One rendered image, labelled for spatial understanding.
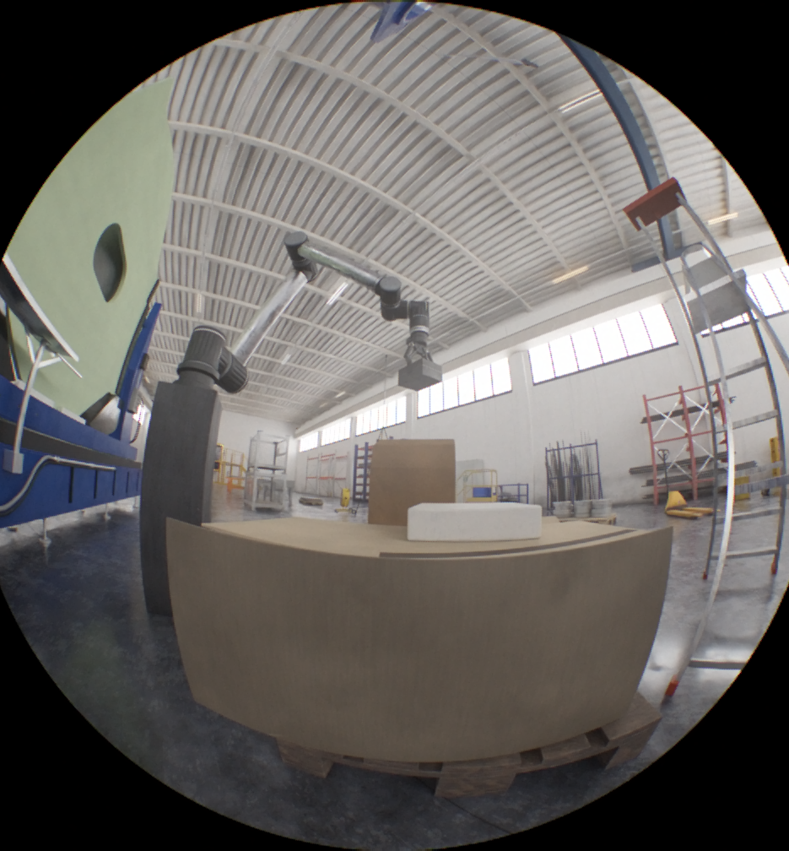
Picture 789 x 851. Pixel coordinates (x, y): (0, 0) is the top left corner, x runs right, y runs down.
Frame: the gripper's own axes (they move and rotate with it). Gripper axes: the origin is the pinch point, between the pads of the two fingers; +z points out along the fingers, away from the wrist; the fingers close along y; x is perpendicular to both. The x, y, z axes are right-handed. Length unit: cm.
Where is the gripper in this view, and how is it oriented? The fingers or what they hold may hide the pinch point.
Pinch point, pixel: (419, 373)
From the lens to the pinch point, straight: 137.9
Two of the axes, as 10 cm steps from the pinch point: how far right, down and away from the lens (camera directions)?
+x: -6.0, 1.7, 7.8
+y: 8.0, 1.7, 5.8
